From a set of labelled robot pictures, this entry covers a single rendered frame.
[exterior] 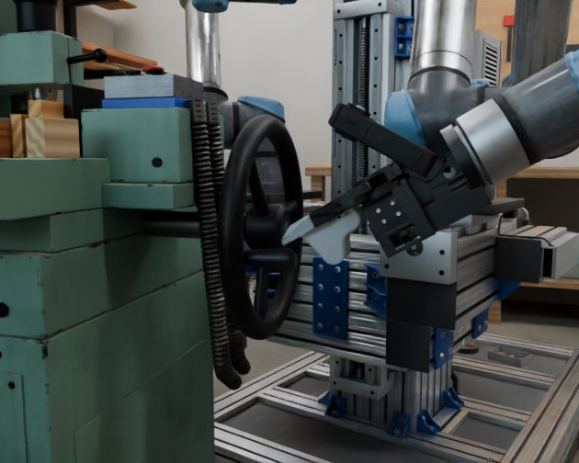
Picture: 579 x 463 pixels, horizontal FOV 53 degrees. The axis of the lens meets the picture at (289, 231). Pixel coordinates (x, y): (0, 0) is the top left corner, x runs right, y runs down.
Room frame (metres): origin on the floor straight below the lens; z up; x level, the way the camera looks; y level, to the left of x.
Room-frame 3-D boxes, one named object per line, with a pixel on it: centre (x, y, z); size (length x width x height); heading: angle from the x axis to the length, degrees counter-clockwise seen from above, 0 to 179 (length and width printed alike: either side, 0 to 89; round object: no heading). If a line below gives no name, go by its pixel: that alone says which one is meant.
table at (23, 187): (0.80, 0.26, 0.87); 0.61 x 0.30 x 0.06; 164
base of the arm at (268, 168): (1.46, 0.07, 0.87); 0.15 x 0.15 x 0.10
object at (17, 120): (0.84, 0.32, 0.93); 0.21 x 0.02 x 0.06; 164
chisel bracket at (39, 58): (0.85, 0.37, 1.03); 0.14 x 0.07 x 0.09; 74
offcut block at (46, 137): (0.66, 0.27, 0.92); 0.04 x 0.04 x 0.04; 54
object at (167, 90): (0.78, 0.17, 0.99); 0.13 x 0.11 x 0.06; 164
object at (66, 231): (0.83, 0.30, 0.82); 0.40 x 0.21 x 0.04; 164
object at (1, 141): (0.82, 0.34, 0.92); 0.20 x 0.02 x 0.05; 164
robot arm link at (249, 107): (1.46, 0.08, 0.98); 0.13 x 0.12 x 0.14; 100
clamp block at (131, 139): (0.78, 0.17, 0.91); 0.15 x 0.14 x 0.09; 164
